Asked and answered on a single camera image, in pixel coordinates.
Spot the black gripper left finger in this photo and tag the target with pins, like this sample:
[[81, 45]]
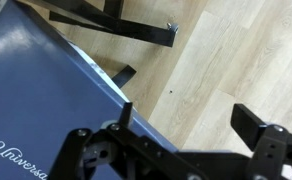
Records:
[[132, 156]]

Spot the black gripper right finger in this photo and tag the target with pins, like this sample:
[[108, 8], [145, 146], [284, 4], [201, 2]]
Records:
[[272, 150]]

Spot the navy blue box lid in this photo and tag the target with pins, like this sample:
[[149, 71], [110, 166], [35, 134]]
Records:
[[36, 100]]

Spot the black metal table base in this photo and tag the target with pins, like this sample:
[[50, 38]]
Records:
[[136, 31]]

